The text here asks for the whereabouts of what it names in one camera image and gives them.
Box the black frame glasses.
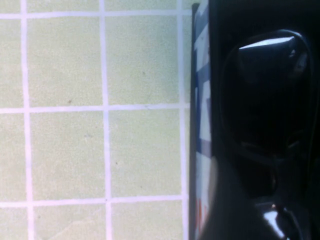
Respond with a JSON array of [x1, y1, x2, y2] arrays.
[[219, 28, 320, 240]]

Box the green white-grid table mat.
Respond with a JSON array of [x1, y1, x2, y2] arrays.
[[0, 0, 195, 240]]

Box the black printed glasses case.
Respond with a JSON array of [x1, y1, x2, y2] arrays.
[[188, 0, 320, 240]]

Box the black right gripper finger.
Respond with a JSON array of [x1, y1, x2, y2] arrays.
[[198, 157, 258, 240]]

